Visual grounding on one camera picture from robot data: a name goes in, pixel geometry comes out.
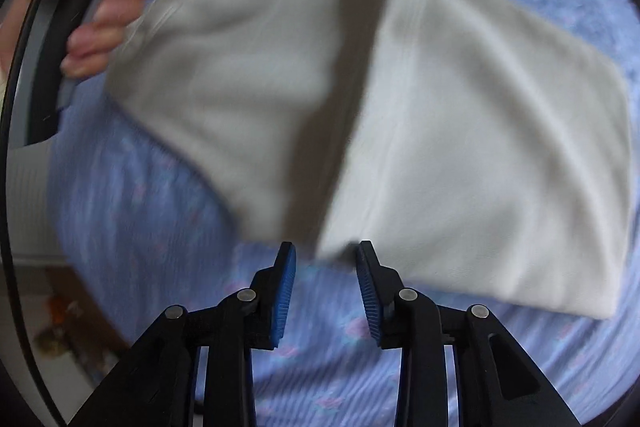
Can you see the white louvred wardrobe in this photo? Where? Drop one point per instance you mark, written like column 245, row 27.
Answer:
column 35, row 202

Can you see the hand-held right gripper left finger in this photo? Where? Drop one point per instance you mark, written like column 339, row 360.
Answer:
column 282, row 297

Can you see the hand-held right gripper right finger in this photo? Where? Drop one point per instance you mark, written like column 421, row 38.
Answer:
column 369, row 297

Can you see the bed with blue checked sheet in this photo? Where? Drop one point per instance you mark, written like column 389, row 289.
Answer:
column 325, row 382

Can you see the cream white pants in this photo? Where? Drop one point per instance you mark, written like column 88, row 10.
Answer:
column 400, row 132

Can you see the person's left hand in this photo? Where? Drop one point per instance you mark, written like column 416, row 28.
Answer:
column 100, row 32

